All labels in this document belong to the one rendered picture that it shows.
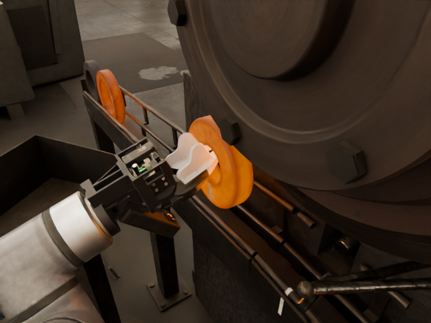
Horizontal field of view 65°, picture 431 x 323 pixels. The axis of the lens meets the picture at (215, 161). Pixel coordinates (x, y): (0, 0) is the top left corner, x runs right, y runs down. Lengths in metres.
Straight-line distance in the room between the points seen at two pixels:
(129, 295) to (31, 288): 0.94
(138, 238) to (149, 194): 1.11
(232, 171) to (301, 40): 0.31
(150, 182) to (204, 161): 0.10
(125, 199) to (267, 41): 0.33
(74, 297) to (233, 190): 0.25
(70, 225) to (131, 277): 0.99
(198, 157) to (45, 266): 0.24
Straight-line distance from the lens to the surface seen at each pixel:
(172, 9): 0.34
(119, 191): 0.47
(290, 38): 0.21
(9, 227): 0.89
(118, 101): 1.14
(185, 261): 1.46
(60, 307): 0.49
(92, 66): 1.33
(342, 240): 0.56
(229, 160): 0.48
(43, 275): 0.49
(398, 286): 0.35
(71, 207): 0.48
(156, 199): 0.48
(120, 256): 1.52
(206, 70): 0.32
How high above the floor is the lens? 1.15
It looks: 36 degrees down
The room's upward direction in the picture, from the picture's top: straight up
